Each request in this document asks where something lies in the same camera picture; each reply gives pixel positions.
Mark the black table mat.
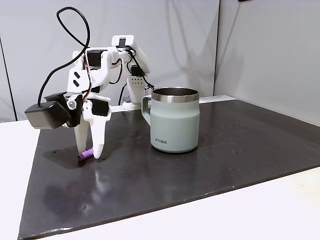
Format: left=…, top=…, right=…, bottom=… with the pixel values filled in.
left=17, top=98, right=320, bottom=240

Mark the black camera box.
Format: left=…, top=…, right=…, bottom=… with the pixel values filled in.
left=24, top=91, right=83, bottom=130

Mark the black camera cable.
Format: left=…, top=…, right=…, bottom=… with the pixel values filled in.
left=37, top=6, right=91, bottom=108

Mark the black base power cable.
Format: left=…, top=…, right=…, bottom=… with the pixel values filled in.
left=117, top=83, right=129, bottom=106

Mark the purple pen grip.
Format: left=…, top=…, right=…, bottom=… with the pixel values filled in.
left=77, top=147, right=95, bottom=162

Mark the pale green steel mug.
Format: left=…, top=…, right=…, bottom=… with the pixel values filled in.
left=141, top=87, right=200, bottom=154

